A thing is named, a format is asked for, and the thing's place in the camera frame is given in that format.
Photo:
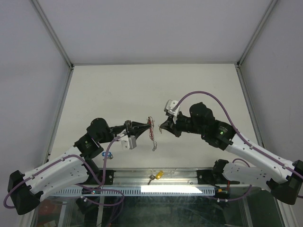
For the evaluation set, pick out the metal keyring holder red handle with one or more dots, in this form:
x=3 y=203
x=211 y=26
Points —
x=151 y=134

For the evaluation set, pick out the blue tag key on table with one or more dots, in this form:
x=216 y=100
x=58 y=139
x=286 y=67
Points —
x=107 y=155

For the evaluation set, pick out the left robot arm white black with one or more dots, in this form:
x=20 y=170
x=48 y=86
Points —
x=85 y=159

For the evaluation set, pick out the aluminium mounting rail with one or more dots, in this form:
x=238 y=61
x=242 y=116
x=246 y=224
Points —
x=131 y=177

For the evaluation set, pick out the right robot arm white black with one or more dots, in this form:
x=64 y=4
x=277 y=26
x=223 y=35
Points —
x=279 y=176

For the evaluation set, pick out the left aluminium frame post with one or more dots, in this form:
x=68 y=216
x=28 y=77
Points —
x=51 y=32

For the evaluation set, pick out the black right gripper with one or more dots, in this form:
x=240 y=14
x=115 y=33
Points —
x=169 y=126

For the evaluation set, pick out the right aluminium frame post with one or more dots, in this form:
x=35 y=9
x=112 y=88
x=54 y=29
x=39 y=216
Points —
x=257 y=32

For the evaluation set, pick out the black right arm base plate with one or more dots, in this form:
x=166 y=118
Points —
x=206 y=177

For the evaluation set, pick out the aluminium frame post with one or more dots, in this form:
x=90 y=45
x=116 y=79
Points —
x=51 y=32
x=257 y=32

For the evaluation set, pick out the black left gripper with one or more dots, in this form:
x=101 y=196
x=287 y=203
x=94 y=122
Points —
x=133 y=128

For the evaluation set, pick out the white slotted cable duct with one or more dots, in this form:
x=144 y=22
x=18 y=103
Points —
x=145 y=190

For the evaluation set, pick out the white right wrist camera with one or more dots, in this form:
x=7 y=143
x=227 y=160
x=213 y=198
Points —
x=171 y=109

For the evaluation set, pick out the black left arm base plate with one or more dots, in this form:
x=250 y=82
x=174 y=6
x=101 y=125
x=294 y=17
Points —
x=109 y=177

